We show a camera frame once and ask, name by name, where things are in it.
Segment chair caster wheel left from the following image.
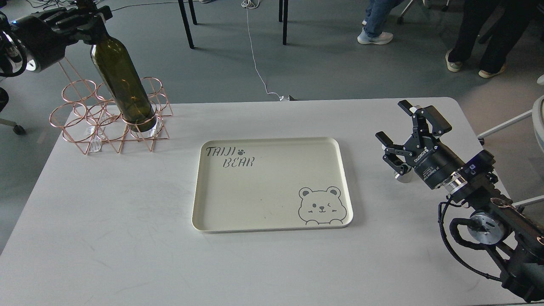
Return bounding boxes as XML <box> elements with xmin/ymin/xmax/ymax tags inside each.
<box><xmin>0</xmin><ymin>118</ymin><xmax>26</xmax><ymax>135</ymax></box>

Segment silver steel jigger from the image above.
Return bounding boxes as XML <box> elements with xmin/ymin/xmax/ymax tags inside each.
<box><xmin>394</xmin><ymin>169</ymin><xmax>414</xmax><ymax>184</ymax></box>

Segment black table legs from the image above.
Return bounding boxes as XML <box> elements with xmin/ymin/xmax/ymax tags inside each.
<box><xmin>178</xmin><ymin>0</ymin><xmax>289</xmax><ymax>50</ymax></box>

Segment rose gold wire wine rack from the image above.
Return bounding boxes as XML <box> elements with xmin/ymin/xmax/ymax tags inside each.
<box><xmin>49</xmin><ymin>59</ymin><xmax>173</xmax><ymax>155</ymax></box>

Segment white chair frame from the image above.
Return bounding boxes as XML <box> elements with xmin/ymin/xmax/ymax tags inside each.
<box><xmin>477</xmin><ymin>96</ymin><xmax>544</xmax><ymax>151</ymax></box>

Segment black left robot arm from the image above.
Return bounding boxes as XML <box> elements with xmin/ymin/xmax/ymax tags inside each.
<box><xmin>1</xmin><ymin>0</ymin><xmax>113</xmax><ymax>78</ymax></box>

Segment person in black clothes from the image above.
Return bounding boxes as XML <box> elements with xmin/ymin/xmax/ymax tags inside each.
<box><xmin>445</xmin><ymin>0</ymin><xmax>538</xmax><ymax>79</ymax></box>

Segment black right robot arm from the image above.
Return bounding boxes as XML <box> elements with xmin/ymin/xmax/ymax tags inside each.
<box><xmin>376</xmin><ymin>100</ymin><xmax>544</xmax><ymax>302</ymax></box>

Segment dark green wine bottle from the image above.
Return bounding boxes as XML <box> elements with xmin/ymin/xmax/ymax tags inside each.
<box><xmin>89</xmin><ymin>16</ymin><xmax>157</xmax><ymax>133</ymax></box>

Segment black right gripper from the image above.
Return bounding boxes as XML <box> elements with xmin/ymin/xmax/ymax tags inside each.
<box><xmin>375</xmin><ymin>99</ymin><xmax>464</xmax><ymax>189</ymax></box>

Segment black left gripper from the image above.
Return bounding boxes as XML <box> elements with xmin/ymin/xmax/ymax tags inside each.
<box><xmin>12</xmin><ymin>0</ymin><xmax>113</xmax><ymax>72</ymax></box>

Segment cream tray with bear print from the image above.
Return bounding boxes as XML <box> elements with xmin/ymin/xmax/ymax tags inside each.
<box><xmin>192</xmin><ymin>137</ymin><xmax>353</xmax><ymax>232</ymax></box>

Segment person in blue jeans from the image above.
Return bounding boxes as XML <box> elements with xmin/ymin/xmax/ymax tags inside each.
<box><xmin>357</xmin><ymin>0</ymin><xmax>402</xmax><ymax>45</ymax></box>

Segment white cable on floor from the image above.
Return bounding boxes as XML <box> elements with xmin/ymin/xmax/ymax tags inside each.
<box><xmin>241</xmin><ymin>0</ymin><xmax>294</xmax><ymax>102</ymax></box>

